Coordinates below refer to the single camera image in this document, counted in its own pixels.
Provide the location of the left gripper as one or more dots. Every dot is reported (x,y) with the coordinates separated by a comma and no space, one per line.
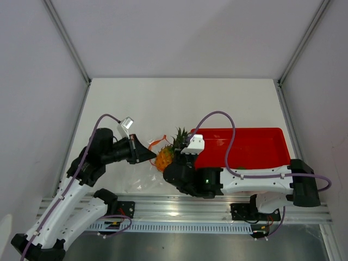
(138,153)

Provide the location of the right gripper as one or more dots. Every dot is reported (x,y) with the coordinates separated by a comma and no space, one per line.
(179,155)

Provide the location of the toy pineapple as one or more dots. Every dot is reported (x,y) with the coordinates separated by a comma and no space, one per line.
(166,154)

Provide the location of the clear zip top bag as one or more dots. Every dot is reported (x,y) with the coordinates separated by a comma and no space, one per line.
(145,177)

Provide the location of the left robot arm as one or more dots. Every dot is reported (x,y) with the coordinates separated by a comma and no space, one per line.
(50,237)

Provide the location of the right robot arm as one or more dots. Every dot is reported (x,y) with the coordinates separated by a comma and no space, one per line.
(272,188)

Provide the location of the red plastic tray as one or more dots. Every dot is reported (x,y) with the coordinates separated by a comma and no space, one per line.
(253,148)

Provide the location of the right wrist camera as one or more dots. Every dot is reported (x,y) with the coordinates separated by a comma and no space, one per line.
(195,146)

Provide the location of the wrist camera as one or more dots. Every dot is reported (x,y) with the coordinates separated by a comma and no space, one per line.
(195,146)
(124,126)

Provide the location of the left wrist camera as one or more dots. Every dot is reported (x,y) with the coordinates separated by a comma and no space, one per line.
(124,126)

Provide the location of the aluminium mounting rail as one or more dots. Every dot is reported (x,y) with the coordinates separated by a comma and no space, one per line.
(169,208)

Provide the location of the white slotted cable duct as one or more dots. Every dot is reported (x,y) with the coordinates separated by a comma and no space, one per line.
(172,227)

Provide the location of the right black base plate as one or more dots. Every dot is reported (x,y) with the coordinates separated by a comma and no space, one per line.
(244,212)

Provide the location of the left aluminium corner post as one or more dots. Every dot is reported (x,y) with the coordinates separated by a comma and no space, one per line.
(59,25)

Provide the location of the aluminium corner post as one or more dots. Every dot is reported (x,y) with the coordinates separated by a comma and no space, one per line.
(59,25)
(305,39)

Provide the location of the right aluminium corner post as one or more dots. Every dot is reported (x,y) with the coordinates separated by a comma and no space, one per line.
(305,39)

